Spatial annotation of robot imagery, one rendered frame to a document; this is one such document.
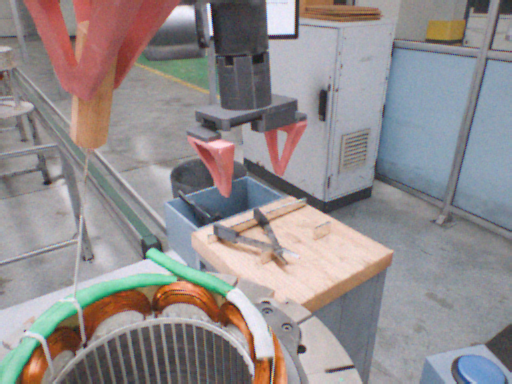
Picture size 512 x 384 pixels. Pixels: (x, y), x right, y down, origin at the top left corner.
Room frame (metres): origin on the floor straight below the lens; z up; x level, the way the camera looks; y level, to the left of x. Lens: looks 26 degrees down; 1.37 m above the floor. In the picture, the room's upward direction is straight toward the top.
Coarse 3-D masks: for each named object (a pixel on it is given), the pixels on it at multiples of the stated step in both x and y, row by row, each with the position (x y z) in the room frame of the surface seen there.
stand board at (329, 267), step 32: (224, 224) 0.51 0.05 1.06; (288, 224) 0.51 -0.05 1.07; (224, 256) 0.43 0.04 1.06; (256, 256) 0.43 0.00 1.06; (288, 256) 0.43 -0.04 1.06; (320, 256) 0.43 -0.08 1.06; (352, 256) 0.43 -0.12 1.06; (384, 256) 0.43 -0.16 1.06; (288, 288) 0.37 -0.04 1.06; (320, 288) 0.37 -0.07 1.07; (352, 288) 0.39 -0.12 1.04
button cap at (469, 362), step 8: (464, 360) 0.29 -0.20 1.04; (472, 360) 0.29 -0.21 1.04; (480, 360) 0.29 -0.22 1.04; (488, 360) 0.29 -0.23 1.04; (456, 368) 0.28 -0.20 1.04; (464, 368) 0.28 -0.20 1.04; (472, 368) 0.28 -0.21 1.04; (480, 368) 0.28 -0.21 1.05; (488, 368) 0.28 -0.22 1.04; (496, 368) 0.28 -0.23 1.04; (464, 376) 0.27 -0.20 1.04; (472, 376) 0.27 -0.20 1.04; (480, 376) 0.27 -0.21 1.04; (488, 376) 0.27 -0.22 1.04; (496, 376) 0.27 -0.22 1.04
